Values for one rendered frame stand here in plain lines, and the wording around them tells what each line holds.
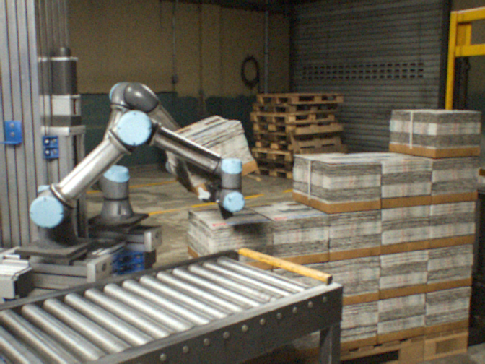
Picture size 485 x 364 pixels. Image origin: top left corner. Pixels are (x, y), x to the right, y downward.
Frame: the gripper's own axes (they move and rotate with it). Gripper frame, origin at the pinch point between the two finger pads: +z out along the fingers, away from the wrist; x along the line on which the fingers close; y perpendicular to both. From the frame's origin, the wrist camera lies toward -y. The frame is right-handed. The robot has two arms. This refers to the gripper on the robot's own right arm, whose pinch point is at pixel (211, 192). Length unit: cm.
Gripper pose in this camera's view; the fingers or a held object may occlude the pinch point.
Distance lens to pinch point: 248.2
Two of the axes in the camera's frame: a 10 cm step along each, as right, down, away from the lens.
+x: -8.8, 4.0, -2.4
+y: -3.4, -9.0, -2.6
